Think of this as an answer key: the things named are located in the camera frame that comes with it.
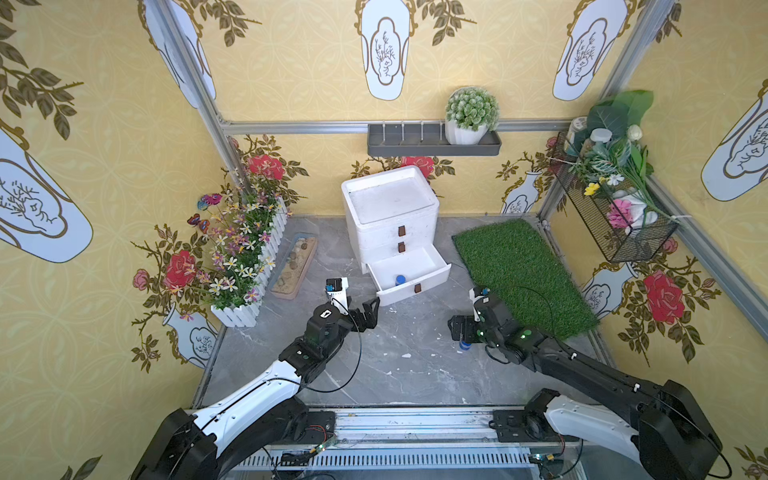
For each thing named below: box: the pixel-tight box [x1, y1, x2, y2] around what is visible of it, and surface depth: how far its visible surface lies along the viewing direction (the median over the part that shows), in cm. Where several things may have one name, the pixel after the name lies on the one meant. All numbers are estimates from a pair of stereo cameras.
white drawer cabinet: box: [341, 166, 451, 306], surface depth 97 cm
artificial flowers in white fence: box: [187, 189, 292, 328], surface depth 89 cm
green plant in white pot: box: [445, 86, 500, 145], surface depth 76 cm
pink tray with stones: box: [270, 233, 318, 301], surface depth 105 cm
